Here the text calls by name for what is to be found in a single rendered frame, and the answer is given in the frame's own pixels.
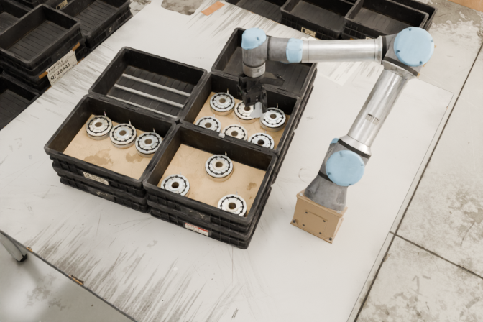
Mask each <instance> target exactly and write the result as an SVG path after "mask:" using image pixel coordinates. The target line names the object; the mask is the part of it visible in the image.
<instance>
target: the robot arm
mask: <svg viewBox="0 0 483 322"><path fill-rule="evenodd" d="M241 46H242V57H243V61H242V62H243V72H241V73H239V83H238V84H237V95H238V96H239V95H241V96H242V99H243V103H242V105H243V106H245V107H247V106H253V112H252V113H251V114H250V117H252V118H257V117H260V121H263V119H264V117H265V115H266V112H267V94H266V90H265V85H264V83H265V84H270V85H275V86H282V85H283V83H284V82H285V80H284V79H283V78H282V76H281V75H280V74H275V73H268V72H265V61H266V60H273V61H280V62H281V63H286V64H288V63H329V62H377V63H378V64H379V65H383V67H384V69H383V70H382V72H381V74H380V75H379V78H378V79H377V81H376V83H375V85H374V87H373V88H372V90H371V92H370V93H369V95H368V97H367V99H366V101H365V102H364V105H363V106H362V108H361V110H360V112H359V113H358V115H357V117H356V118H355V120H354V123H353V124H352V126H351V128H350V130H349V131H348V133H347V135H345V136H342V137H339V138H336V137H335V138H333V139H332V141H331V143H330V144H329V148H328V150H327V153H326V155H325V157H324V159H323V162H322V164H321V167H320V169H319V171H318V174H317V176H316V177H315V178H314V179H313V180H312V181H311V183H310V184H309V185H308V186H307V187H306V189H305V192H304V195H305V196H306V197H308V198H309V199H311V200H312V201H314V202H316V203H318V204H320V205H322V206H324V207H327V208H330V209H332V210H335V211H343V210H344V208H345V206H346V195H347V189H348V187H349V186H350V185H354V184H356V183H358V182H359V181H360V180H361V178H362V176H363V174H364V169H365V166H366V164H367V163H368V161H369V159H370V157H371V156H372V152H371V146H372V144H373V142H374V140H375V139H376V137H377V135H378V134H379V132H380V130H381V128H382V126H383V125H384V123H385V121H386V120H387V117H388V116H389V115H390V112H391V110H392V109H393V107H394V105H395V104H396V102H397V100H398V99H399V97H400V95H401V93H402V92H403V90H404V88H405V86H406V85H407V83H408V81H409V80H412V79H414V78H416V77H417V76H418V74H419V72H420V70H421V68H422V67H423V65H424V64H425V63H427V62H428V61H429V60H430V58H431V56H432V54H433V51H434V42H433V38H432V37H431V35H430V34H429V33H428V32H427V31H425V30H424V29H421V28H418V27H409V28H406V29H404V30H402V31H401V32H400V33H397V34H392V35H388V36H379V37H378V38H377V39H368V40H304V41H302V40H301V39H295V38H293V37H292V38H284V37H266V34H265V31H264V30H262V29H259V28H256V27H253V28H249V29H247V30H246V31H244V33H243V35H242V44H241ZM238 88H239V89H240V90H241V92H239V89H238ZM259 100H260V102H259Z"/></svg>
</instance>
